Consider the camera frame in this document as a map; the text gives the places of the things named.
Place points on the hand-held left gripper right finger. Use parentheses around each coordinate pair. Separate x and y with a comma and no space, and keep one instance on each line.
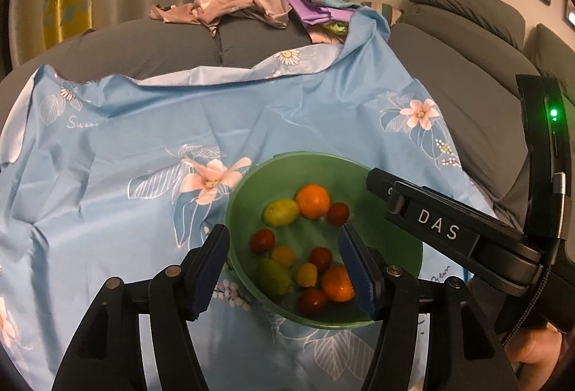
(357,274)

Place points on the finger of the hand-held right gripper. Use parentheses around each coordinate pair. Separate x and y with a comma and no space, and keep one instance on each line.
(449,233)

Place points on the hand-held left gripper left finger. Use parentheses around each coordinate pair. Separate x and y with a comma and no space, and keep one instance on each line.
(211,274)

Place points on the orange mandarin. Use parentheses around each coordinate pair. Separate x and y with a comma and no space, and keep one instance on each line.
(313,201)
(337,283)

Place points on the red cherry tomato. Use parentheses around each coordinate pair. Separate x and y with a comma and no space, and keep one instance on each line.
(338,212)
(321,258)
(263,239)
(313,300)

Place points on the yellow cherry tomato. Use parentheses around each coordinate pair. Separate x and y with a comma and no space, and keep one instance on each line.
(306,274)
(283,255)

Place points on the green bowl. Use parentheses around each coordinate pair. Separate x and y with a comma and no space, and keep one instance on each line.
(314,168)

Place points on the person's right hand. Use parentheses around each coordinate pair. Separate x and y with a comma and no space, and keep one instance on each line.
(534,348)

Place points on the grey sofa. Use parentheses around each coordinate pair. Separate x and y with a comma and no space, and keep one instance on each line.
(449,58)

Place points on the light blue floral cloth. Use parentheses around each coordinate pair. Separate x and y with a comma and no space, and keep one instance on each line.
(134,126)

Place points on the striped pillow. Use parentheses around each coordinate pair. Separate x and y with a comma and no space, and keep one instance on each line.
(382,10)

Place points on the bright green cloth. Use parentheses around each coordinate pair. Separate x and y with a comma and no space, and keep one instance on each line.
(335,28)

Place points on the purple garment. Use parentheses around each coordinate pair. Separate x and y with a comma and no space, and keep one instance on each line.
(314,11)

